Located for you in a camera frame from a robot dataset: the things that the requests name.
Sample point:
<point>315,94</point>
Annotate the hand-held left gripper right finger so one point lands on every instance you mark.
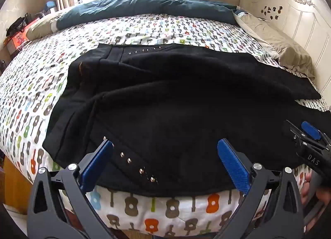
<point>232,164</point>

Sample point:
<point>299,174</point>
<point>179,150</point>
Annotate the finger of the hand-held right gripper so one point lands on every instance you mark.
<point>292,131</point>
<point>310,129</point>

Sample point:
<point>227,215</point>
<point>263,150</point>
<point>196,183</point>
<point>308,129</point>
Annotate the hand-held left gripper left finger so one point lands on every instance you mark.
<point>97,164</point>

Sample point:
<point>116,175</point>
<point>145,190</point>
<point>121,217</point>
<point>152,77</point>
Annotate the black pants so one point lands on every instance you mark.
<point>168,99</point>

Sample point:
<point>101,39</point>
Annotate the person's right hand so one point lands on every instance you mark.
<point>306,187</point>

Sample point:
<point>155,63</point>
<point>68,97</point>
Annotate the large beige pillow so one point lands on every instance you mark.
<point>284,47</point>

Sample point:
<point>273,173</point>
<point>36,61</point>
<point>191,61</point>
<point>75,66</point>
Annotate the guitar print bed sheet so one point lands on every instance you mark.
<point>38,81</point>

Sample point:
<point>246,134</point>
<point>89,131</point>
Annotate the white carved headboard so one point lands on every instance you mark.
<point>310,27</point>

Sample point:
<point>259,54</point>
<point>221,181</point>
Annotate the cluster of headboard stickers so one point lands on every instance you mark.
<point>279,9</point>

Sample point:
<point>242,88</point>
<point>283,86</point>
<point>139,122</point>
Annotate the red cardboard box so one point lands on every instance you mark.
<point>19,38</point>

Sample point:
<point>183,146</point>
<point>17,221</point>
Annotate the small beige pillow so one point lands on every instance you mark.
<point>41,25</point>

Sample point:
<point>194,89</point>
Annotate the teal blanket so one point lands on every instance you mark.
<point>129,6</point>

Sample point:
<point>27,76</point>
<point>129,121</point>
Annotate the black bag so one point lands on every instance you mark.
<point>18,23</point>

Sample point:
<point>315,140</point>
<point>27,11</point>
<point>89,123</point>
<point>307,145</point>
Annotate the blue plastic object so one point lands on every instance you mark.
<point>50,5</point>

